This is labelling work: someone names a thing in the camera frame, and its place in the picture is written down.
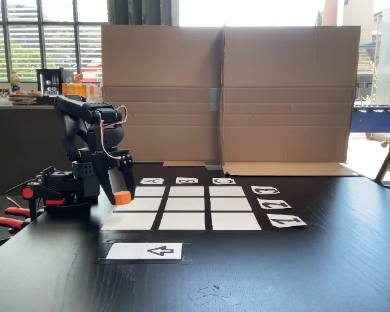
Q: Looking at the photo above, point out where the round orange token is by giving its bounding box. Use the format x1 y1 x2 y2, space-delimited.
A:
114 190 132 207

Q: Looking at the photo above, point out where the white nine-square grid sheet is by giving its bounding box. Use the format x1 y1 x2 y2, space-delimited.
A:
100 184 264 233

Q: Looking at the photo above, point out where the black clamp with red knob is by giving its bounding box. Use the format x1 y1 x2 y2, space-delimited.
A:
20 182 68 225

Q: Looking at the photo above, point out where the white arrow paper sheet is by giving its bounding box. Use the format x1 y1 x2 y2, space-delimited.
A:
105 242 184 261

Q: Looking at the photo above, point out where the black glass-front cabinet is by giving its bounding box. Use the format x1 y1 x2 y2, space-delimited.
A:
36 67 73 98

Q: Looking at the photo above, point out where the dark counter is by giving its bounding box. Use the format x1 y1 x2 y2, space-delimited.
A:
0 103 102 196

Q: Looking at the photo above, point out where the brown cardboard panel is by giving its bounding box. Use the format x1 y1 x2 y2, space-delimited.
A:
100 25 224 168
218 24 362 177

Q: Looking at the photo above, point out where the wooden tray with fruit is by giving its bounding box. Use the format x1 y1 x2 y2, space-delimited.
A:
7 90 44 107

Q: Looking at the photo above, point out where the yellow bottle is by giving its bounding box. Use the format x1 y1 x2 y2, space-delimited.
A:
9 70 21 93

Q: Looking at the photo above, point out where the paper sheet number 3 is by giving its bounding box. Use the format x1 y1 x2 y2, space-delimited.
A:
250 185 281 196

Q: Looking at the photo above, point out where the paper sheet number 2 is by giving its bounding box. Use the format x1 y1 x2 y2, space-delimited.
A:
257 198 293 211

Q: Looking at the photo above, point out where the paper sheet number 1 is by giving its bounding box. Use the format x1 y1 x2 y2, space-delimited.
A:
266 213 307 229

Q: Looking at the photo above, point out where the blue foosball table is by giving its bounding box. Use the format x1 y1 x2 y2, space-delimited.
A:
348 103 390 148

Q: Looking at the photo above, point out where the red and white servo cable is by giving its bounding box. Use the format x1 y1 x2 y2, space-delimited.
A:
99 105 129 161

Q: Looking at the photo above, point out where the black base cable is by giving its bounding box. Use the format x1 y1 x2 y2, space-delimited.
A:
5 176 42 209

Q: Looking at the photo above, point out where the clamp with red handles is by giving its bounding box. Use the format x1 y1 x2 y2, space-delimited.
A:
0 205 32 245

